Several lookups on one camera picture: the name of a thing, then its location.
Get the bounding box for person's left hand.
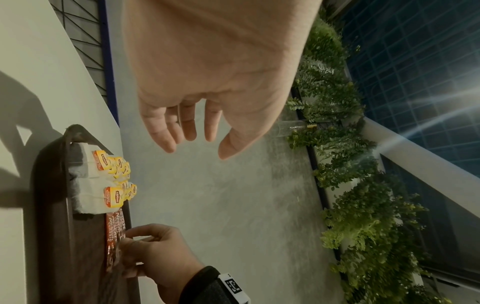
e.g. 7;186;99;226
123;0;324;161

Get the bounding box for person's right hand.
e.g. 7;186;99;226
116;223;217;304

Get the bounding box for brown plastic tray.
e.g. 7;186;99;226
31;124;142;304

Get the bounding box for green hedge plants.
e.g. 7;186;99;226
286;0;444;304

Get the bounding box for glass grid building facade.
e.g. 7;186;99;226
337;0;480;274

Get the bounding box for white slanted beam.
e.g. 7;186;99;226
361;117;480;217

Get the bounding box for black right wrist strap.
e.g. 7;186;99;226
177;265;252;304

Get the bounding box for white wall-mounted box unit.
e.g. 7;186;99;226
423;266;480;297

